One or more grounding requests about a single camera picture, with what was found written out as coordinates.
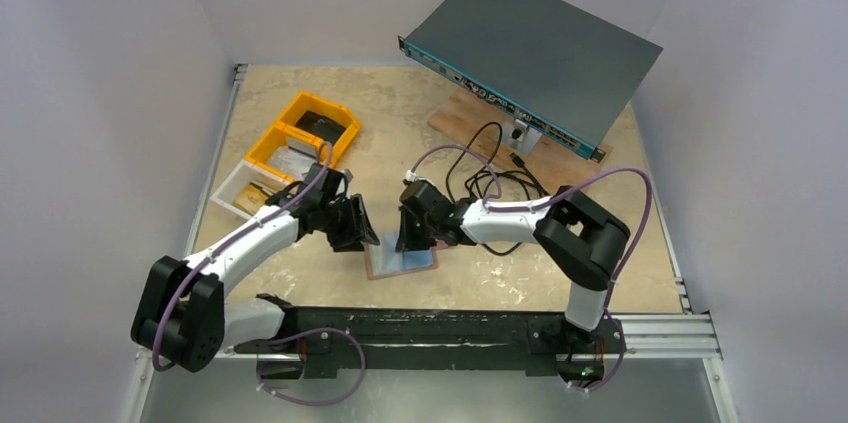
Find aluminium frame rail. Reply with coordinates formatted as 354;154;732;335
160;301;719;368

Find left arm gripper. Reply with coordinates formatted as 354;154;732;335
319;193;378;251

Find yellow bin with cards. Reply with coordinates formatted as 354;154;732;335
246;124;332;182

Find grey credit cards in bin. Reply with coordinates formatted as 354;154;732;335
267;137;320;180

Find yellow cards in white bin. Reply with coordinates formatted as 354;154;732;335
232;182;276;215

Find black item in bin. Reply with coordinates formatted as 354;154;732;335
295;111;346;145

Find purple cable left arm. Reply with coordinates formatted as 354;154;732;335
150;141;367;409

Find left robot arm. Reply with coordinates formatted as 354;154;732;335
130;164;379;372

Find wooden board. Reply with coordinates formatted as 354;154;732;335
427;89;613;190

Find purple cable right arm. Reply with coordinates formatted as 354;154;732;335
409;144;655;395

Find white plastic bin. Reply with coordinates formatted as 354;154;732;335
211;160;288;219

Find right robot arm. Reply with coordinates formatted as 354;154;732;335
395;171;630;350

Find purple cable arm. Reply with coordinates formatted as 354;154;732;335
409;144;655;395
150;141;367;409

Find black cable with USB plug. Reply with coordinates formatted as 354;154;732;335
447;118;555;257

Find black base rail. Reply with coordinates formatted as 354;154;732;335
235;306;627;384

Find grey socket box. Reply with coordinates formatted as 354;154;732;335
502;119;542;156

